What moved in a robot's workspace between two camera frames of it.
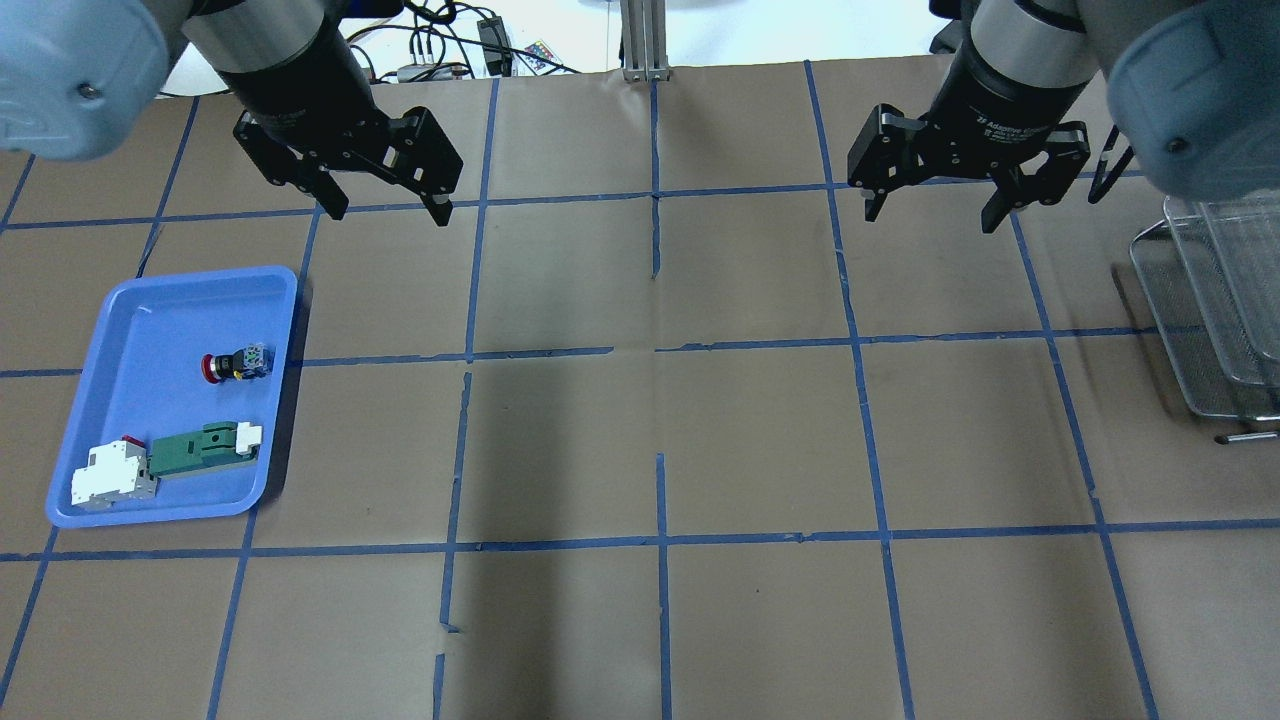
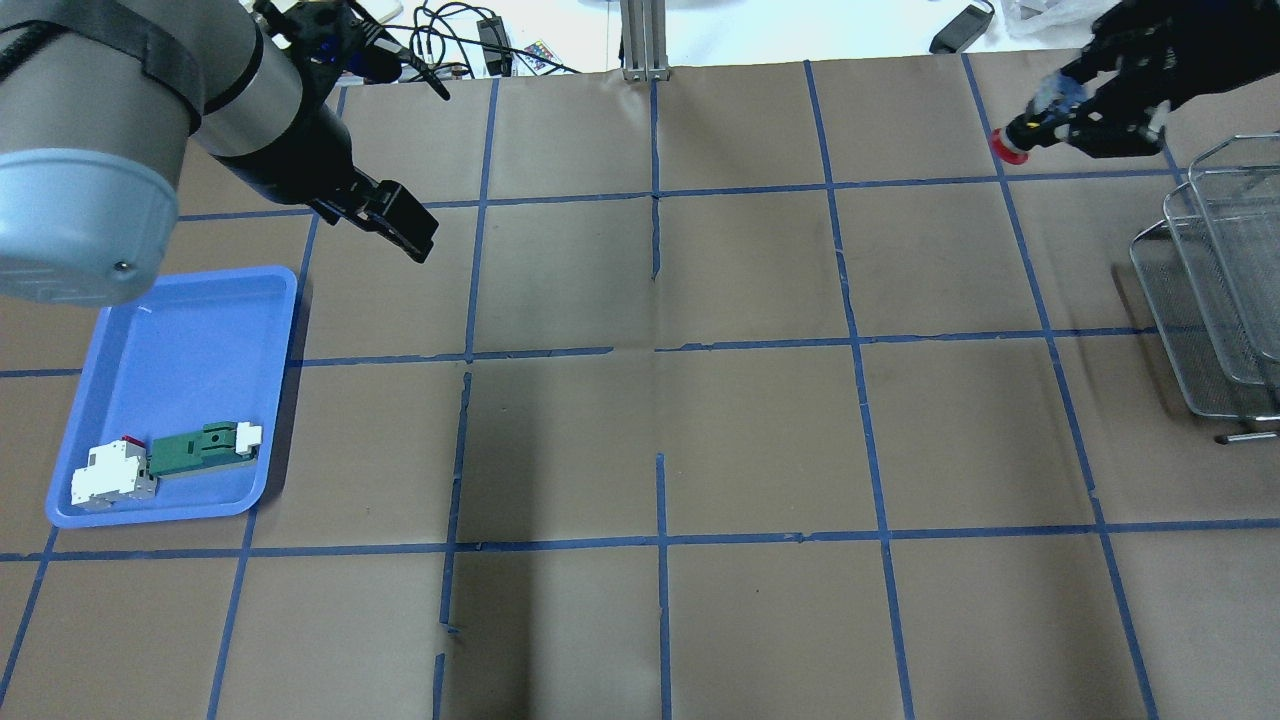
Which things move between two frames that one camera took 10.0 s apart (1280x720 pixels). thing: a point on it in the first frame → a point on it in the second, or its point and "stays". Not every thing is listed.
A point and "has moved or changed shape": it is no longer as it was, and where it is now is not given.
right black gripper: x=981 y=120 → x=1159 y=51
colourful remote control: x=537 y=66 stays
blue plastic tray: x=143 y=380 stays
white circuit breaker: x=115 y=472 stays
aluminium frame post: x=645 y=48 stays
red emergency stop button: x=251 y=361 has moved or changed shape
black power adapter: x=493 y=31 stays
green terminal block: x=217 y=446 stays
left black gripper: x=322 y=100 → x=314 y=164
